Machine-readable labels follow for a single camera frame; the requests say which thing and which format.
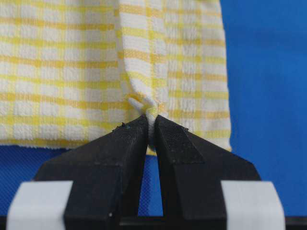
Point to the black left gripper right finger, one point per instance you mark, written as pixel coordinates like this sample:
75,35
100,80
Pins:
205,187

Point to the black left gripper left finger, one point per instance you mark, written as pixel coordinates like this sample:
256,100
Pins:
86,188

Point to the yellow checked towel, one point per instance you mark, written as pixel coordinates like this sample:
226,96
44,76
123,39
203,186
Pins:
72,70

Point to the blue table cloth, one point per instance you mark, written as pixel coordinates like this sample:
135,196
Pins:
266,44

